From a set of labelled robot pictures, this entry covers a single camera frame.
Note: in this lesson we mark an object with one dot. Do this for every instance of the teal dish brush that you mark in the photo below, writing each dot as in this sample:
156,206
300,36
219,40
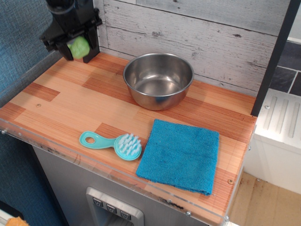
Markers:
127,147

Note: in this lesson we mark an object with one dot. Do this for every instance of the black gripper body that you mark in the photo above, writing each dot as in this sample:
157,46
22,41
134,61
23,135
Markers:
62,28

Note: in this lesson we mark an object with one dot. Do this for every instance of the silver dispenser button panel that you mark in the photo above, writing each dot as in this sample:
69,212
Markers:
109,211

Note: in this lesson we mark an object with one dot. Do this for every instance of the dark right cabinet post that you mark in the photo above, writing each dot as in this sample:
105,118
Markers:
276,54

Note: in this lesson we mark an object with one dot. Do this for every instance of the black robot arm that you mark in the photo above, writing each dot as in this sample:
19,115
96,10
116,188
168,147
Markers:
62,5

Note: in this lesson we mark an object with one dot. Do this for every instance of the orange object bottom corner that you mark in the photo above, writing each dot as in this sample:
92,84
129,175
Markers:
16,222

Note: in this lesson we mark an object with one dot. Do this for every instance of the blue folded cloth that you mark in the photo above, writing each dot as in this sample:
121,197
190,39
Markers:
181,156

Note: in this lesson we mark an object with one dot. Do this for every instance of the clear acrylic edge guard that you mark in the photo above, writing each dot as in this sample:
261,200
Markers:
70,173

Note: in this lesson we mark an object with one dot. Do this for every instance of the white grooved drainboard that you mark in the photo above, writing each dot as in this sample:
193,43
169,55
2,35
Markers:
280,118

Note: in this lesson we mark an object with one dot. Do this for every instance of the green toy broccoli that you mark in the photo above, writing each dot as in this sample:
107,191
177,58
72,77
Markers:
79,47

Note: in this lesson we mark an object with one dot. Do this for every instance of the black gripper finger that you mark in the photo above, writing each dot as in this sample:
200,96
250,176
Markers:
65,51
91,36

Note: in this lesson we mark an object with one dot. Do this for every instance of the silver metal bowl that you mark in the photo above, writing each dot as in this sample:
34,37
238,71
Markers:
158,81

